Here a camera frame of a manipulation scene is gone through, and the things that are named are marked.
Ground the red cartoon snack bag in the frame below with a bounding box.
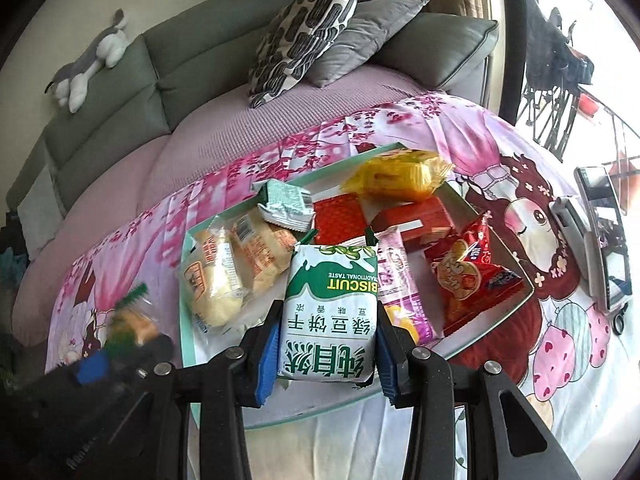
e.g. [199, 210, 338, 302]
[424, 211, 524, 336]

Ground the grey white plush toy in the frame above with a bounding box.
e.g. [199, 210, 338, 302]
[44, 9, 130, 114]

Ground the yellow snack bag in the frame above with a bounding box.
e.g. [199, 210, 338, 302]
[341, 148, 454, 203]

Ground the light grey cushion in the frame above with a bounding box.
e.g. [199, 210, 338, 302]
[17, 165, 64, 261]

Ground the grey pillow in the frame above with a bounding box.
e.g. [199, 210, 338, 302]
[306, 0, 430, 88]

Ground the cartoon girl pink tablecloth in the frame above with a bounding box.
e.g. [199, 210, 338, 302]
[46, 92, 639, 479]

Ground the teal shallow box tray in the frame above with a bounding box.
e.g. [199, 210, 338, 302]
[179, 143, 534, 428]

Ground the beige barcode bread pack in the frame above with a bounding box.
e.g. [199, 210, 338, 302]
[231, 208, 297, 296]

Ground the small green biscuit pack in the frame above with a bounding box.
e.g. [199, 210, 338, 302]
[257, 179, 314, 233]

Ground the black white patterned pillow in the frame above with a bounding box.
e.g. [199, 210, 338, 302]
[248, 0, 358, 108]

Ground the green white biscuit pack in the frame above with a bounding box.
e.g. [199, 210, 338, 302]
[279, 245, 378, 385]

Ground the clear white bun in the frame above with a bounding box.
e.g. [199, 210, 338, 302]
[178, 217, 248, 330]

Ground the dark red packet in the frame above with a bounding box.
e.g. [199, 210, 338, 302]
[371, 196, 454, 252]

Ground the red gold long wafer pack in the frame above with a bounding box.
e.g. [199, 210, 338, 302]
[314, 194, 368, 245]

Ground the pink cake package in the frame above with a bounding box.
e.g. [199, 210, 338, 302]
[376, 226, 436, 346]

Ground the green round rice cracker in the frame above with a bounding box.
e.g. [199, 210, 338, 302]
[103, 283, 160, 359]

